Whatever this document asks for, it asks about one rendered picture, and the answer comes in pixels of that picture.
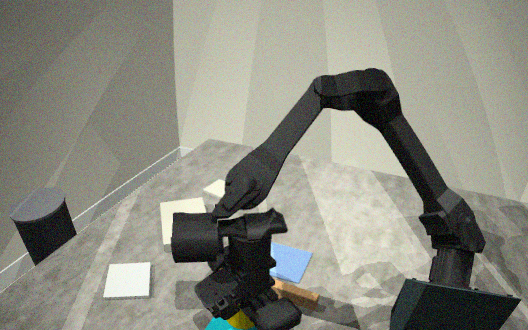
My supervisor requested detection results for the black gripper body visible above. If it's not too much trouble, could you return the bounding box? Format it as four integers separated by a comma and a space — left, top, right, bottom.
207, 246, 302, 330

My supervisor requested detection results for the cream flat rectangular block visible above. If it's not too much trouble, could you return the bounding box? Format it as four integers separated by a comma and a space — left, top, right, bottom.
160, 197, 207, 252

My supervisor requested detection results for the tan wooden bar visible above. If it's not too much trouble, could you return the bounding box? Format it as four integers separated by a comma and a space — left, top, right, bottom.
271, 279, 320, 311

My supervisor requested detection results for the yellow cup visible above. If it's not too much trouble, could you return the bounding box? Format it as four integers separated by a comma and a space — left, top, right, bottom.
227, 309, 255, 330

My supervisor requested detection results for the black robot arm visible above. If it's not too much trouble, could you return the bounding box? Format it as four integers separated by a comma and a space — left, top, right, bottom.
170, 68, 486, 320

